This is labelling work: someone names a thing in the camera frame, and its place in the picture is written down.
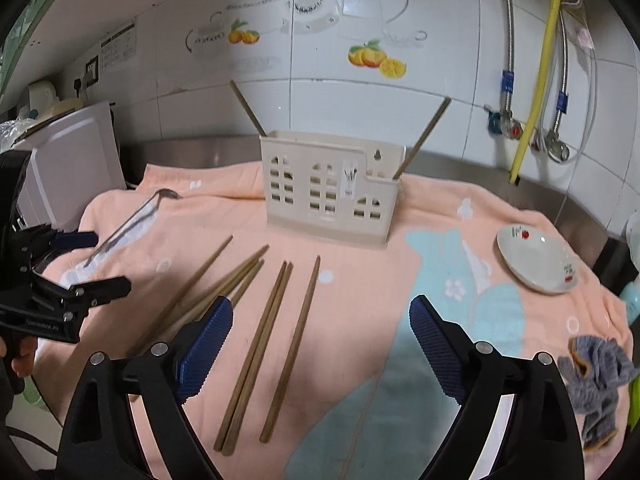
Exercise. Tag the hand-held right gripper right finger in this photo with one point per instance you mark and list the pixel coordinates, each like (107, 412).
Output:
(435, 340)

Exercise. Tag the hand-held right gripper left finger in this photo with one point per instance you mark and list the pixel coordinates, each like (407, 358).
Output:
(207, 350)

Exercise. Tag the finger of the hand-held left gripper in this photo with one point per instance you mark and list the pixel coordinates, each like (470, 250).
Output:
(107, 287)
(75, 240)

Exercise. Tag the cream plastic chopstick holder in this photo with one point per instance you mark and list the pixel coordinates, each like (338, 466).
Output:
(300, 210)

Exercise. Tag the person's left hand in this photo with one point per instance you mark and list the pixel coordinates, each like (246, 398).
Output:
(22, 357)

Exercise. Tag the light green object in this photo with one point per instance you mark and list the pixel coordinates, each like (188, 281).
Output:
(31, 395)

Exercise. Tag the white countertop appliance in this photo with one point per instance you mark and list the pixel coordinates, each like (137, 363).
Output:
(75, 160)

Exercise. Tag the peach printed towel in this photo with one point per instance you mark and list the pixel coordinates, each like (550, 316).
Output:
(350, 310)

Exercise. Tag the metal tongs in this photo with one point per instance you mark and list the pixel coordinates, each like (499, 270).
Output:
(162, 193)

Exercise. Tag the crumpled clear plastic bag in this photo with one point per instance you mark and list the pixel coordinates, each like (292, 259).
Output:
(12, 132)

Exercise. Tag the small white cherry-print plate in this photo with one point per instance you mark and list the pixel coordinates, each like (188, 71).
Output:
(537, 260)

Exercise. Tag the beige flat lid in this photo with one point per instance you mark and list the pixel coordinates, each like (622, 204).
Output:
(67, 105)

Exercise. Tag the white plastic container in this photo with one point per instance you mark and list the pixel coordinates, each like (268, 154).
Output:
(42, 92)

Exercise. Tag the grey rag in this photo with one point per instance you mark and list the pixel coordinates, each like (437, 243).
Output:
(595, 385)

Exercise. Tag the teal plastic object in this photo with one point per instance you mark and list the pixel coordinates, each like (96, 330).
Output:
(631, 300)

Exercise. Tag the green plastic object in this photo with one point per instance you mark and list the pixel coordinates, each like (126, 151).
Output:
(635, 400)

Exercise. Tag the metal water valve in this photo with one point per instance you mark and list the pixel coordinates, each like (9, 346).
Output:
(554, 146)
(506, 122)

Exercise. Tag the clear hanging plastic bag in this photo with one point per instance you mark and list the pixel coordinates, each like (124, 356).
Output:
(582, 35)

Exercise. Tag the black wall socket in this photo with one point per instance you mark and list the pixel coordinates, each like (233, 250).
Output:
(91, 72)

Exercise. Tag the white wall label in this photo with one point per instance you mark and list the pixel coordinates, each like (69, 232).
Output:
(117, 47)

